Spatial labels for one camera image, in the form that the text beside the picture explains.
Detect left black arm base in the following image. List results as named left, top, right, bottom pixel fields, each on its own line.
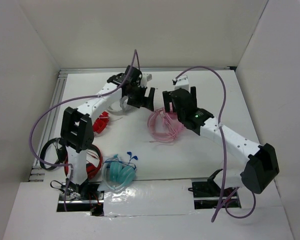
left=50, top=180, right=105, bottom=217

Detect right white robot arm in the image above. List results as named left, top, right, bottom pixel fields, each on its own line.
left=162, top=87, right=280, bottom=196

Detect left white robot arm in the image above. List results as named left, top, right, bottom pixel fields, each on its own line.
left=60, top=69, right=155, bottom=200

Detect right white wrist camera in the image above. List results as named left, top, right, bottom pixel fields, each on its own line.
left=172, top=75, right=190, bottom=91

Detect teal white headphones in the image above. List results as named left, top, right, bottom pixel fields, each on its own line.
left=98, top=154, right=137, bottom=192

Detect blue earbuds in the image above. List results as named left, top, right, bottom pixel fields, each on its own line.
left=127, top=151, right=138, bottom=162

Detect pink headphones with cable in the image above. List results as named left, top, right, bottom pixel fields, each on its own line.
left=147, top=107, right=184, bottom=144

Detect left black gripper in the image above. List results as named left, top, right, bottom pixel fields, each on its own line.
left=125, top=84, right=155, bottom=112

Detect red folded headphones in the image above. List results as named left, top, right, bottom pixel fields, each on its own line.
left=92, top=111, right=110, bottom=134

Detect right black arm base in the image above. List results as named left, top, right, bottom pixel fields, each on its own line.
left=187, top=168, right=223, bottom=210

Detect grey white headphones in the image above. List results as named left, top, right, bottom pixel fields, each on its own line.
left=107, top=96, right=132, bottom=116

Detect red black headphones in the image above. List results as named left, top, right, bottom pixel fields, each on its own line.
left=60, top=144, right=103, bottom=184

